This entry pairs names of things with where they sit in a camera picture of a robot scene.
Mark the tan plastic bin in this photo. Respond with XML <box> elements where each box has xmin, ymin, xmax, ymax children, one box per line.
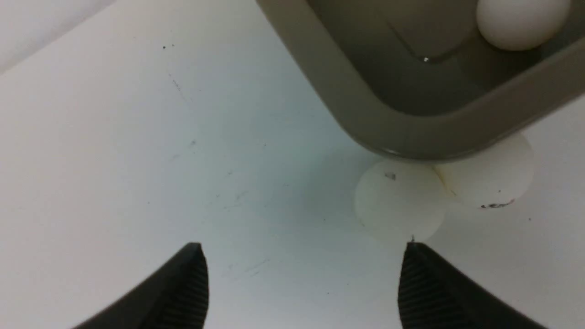
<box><xmin>257</xmin><ymin>0</ymin><xmax>584</xmax><ymax>162</ymax></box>

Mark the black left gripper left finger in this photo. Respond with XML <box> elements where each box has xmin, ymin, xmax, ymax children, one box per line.
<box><xmin>76</xmin><ymin>242</ymin><xmax>209</xmax><ymax>329</ymax></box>

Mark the white ball plain left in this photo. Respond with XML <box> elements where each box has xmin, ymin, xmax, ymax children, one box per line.
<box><xmin>354</xmin><ymin>159</ymin><xmax>448</xmax><ymax>243</ymax></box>

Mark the white ball table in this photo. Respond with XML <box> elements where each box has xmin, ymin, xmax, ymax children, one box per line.
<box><xmin>476</xmin><ymin>0</ymin><xmax>572</xmax><ymax>51</ymax></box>

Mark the white ball with logo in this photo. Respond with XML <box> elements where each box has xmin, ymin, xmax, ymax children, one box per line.
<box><xmin>433</xmin><ymin>134</ymin><xmax>535</xmax><ymax>209</ymax></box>

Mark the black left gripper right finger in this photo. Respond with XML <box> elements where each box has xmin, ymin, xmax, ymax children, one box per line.
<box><xmin>398</xmin><ymin>241</ymin><xmax>542</xmax><ymax>329</ymax></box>

